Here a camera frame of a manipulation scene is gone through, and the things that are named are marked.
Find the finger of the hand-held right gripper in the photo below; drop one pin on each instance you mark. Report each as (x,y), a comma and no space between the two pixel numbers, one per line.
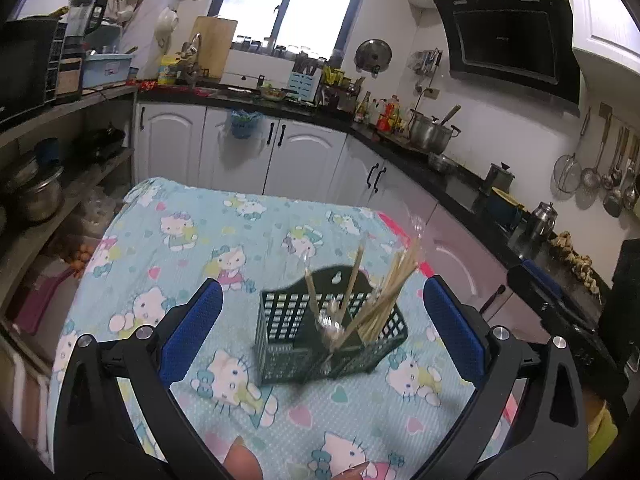
(595,350)
(540,275)

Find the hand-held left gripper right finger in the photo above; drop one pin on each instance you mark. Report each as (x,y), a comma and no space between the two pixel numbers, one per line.
(452,330)

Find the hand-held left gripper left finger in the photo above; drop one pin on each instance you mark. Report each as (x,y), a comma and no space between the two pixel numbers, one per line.
(192,330)

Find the pile of wooden chopsticks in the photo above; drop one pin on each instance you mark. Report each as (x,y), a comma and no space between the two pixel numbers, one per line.
(387,295)

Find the green plastic utensil basket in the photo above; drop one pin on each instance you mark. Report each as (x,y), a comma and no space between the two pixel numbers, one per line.
(290,350)

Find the person's right forearm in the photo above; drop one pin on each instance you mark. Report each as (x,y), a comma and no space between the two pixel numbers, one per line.
(602,432)

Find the person's left hand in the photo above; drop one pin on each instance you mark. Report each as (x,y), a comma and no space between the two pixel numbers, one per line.
(242,462)

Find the pile of ginger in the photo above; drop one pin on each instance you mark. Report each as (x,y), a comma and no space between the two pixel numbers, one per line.
(577,262)

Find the steel kettle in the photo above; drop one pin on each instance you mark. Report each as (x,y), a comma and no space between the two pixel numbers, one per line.
(544,220)

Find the blue pot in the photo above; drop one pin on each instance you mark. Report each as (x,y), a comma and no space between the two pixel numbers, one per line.
(502,210)

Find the printed cartoon blanket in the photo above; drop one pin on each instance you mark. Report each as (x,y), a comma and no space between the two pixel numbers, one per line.
(200,240)

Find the steel ladle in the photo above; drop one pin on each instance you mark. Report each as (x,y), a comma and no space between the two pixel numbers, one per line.
(609,180)
(612,205)

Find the black kitchen countertop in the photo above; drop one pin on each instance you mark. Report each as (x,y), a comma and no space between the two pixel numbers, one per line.
(462,182)

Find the steel stockpot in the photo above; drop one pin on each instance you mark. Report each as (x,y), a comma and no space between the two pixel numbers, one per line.
(430,132)

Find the steel cooking pot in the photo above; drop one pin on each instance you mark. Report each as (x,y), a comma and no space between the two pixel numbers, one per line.
(37,200)

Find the black pan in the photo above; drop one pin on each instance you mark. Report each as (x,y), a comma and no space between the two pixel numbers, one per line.
(105,142)

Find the blue hanging basket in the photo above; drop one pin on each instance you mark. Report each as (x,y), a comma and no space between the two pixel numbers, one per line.
(245,125)

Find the group of condiment bottles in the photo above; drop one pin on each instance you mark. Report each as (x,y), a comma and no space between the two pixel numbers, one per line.
(380,115)

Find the black range hood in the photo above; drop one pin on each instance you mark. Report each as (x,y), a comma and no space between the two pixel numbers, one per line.
(505,40)

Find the metal shelf rack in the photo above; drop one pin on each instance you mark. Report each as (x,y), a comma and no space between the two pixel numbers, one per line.
(45,115)

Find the light blue knife block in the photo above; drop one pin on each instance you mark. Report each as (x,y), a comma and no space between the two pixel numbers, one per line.
(305,87)

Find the white storage box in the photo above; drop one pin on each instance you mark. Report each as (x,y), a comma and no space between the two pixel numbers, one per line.
(257,70)

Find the white upper cabinet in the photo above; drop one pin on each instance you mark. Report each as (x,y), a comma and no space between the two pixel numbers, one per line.
(610,15)

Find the steel faucet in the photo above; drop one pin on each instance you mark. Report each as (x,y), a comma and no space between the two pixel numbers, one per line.
(192,60)

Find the blue plastic tub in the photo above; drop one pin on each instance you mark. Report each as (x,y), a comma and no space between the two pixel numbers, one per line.
(105,72)

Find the steel pot lid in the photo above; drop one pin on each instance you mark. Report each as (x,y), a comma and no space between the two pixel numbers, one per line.
(372,57)

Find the wooden cutting board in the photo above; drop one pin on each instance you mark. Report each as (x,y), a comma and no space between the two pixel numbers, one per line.
(214,47)

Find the small drawer organizer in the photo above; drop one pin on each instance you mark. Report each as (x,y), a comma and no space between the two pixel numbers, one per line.
(65,70)

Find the row of spice jars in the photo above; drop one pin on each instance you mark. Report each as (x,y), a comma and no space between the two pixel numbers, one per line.
(270,47)

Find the white jug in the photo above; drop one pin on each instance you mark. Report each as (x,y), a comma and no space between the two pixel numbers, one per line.
(166,22)

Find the black microwave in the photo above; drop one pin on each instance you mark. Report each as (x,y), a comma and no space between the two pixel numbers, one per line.
(25,67)

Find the blender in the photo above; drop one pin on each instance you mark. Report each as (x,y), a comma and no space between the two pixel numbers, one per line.
(82,15)

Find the blue framed window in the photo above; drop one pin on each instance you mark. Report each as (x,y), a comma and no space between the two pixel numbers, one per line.
(290,0)

